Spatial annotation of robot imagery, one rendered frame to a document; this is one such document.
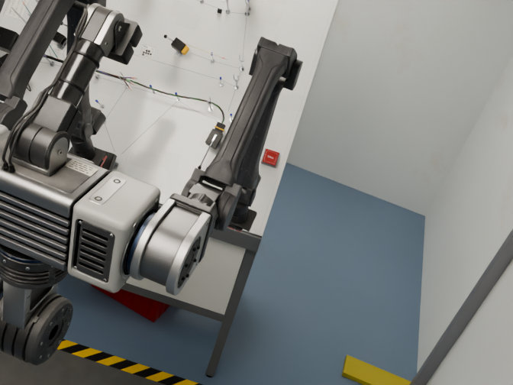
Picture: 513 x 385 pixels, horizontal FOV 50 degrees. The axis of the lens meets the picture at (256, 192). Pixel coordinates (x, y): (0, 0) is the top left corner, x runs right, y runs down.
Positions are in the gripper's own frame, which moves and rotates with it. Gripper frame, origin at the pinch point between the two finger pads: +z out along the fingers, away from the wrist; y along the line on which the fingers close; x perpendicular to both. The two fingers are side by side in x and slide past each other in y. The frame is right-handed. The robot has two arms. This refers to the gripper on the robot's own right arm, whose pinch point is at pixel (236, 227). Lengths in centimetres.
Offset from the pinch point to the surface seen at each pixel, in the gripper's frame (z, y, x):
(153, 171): 20.9, 38.5, -17.2
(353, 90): 146, -16, -191
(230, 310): 66, -4, 7
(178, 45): -3, 46, -56
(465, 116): 137, -92, -196
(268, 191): 21.1, -2.6, -27.0
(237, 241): 30.7, 1.3, -8.1
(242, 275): 48.7, -4.0, -3.2
